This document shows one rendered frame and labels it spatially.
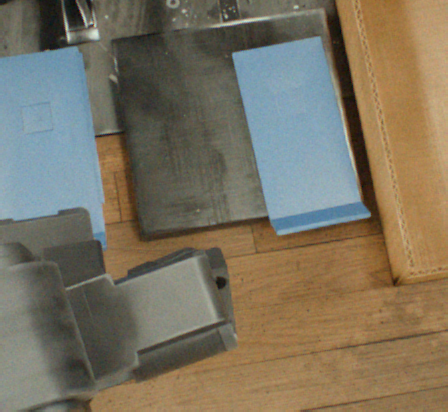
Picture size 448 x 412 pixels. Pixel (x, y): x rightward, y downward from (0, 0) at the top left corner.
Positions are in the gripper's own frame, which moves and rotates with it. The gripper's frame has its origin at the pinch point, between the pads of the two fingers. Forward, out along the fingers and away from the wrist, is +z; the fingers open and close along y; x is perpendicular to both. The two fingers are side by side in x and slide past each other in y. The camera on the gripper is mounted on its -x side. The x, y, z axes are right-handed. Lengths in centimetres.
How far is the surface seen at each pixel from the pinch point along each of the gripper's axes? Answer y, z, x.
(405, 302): -10.7, 6.2, -25.2
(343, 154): 0.4, 10.3, -22.4
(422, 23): 8.1, 17.1, -31.2
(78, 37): 12.1, 10.8, -4.1
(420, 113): 1.8, 13.2, -29.4
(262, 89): 5.6, 13.5, -17.3
